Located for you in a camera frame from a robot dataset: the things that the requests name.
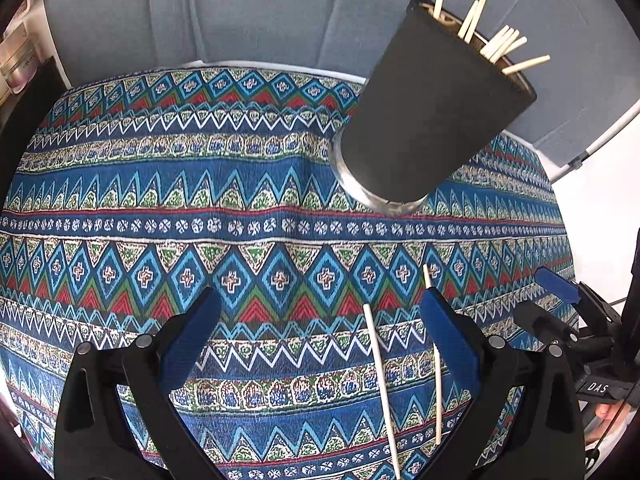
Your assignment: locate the person's right hand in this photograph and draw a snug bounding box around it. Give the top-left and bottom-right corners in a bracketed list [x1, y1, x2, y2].
[585, 401, 636, 444]

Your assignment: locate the blue patterned tablecloth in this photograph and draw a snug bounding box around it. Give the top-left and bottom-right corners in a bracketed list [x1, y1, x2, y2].
[1, 67, 578, 479]

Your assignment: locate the white backdrop stand pole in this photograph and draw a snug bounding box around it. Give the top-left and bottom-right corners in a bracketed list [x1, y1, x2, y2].
[550, 100, 640, 184]

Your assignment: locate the black utensil holder cup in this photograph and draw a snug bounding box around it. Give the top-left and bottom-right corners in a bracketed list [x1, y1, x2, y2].
[329, 0, 537, 216]

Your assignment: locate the blue-grey fabric backdrop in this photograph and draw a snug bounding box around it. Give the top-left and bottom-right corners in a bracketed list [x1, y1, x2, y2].
[43, 0, 639, 165]

